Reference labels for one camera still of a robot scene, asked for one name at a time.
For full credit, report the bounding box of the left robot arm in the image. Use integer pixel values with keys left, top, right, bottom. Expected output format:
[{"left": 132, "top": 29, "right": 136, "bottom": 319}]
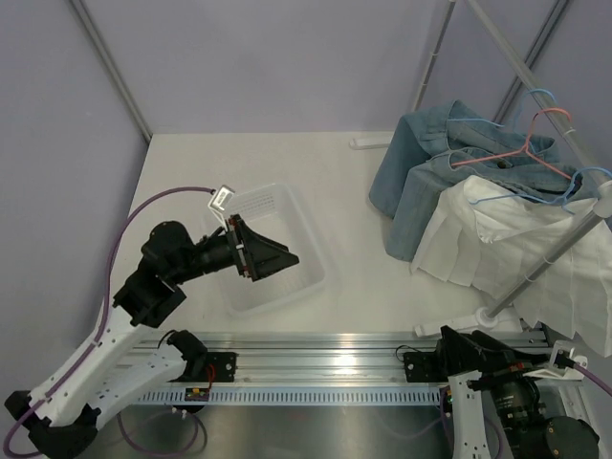
[{"left": 5, "top": 214, "right": 299, "bottom": 458}]

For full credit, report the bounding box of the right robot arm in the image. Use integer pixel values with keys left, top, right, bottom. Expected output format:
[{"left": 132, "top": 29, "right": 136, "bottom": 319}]
[{"left": 396, "top": 325, "right": 600, "bottom": 458}]

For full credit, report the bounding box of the denim skirt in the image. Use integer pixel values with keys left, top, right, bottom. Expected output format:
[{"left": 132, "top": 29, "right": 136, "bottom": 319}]
[
  {"left": 369, "top": 129, "right": 570, "bottom": 262},
  {"left": 369, "top": 100, "right": 567, "bottom": 226}
]

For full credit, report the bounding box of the aluminium mounting rail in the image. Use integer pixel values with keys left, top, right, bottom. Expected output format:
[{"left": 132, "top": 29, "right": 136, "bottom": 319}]
[{"left": 107, "top": 329, "right": 556, "bottom": 388}]

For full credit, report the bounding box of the pink wire hanger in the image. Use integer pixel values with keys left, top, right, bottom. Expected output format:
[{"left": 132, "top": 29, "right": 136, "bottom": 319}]
[{"left": 450, "top": 107, "right": 572, "bottom": 179}]

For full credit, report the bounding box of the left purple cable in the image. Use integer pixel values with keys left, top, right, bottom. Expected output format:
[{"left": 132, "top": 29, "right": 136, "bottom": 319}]
[{"left": 2, "top": 186, "right": 215, "bottom": 458}]

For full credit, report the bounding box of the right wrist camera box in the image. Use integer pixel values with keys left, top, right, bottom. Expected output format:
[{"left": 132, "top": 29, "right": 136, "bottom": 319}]
[{"left": 527, "top": 340, "right": 588, "bottom": 382}]

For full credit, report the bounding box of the metal clothes rack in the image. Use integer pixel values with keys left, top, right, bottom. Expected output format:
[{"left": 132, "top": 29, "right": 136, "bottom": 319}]
[{"left": 349, "top": 0, "right": 612, "bottom": 336}]

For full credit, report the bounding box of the blue wire hanger front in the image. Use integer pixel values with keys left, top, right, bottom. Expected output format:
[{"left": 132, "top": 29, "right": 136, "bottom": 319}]
[{"left": 469, "top": 166, "right": 612, "bottom": 214}]

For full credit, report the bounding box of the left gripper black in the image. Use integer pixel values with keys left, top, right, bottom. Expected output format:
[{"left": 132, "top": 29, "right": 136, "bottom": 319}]
[{"left": 171, "top": 214, "right": 299, "bottom": 284}]

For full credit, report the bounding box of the white plastic basket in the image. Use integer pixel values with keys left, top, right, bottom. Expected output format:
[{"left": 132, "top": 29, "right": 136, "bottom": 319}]
[{"left": 203, "top": 182, "right": 329, "bottom": 320}]

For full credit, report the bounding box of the blue wire hanger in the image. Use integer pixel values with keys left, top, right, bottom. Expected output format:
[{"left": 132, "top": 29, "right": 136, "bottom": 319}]
[
  {"left": 433, "top": 88, "right": 559, "bottom": 164},
  {"left": 469, "top": 166, "right": 612, "bottom": 214}
]

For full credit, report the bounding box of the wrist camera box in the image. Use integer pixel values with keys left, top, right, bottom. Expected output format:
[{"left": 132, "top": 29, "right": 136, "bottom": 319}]
[
  {"left": 527, "top": 340, "right": 588, "bottom": 382},
  {"left": 208, "top": 185, "right": 235, "bottom": 229}
]

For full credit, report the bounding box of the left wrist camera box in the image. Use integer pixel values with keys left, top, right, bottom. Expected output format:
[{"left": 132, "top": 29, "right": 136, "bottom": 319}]
[{"left": 208, "top": 185, "right": 235, "bottom": 229}]

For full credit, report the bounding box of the slotted cable duct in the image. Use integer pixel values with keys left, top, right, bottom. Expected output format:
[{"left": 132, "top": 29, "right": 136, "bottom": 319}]
[{"left": 134, "top": 386, "right": 440, "bottom": 407}]

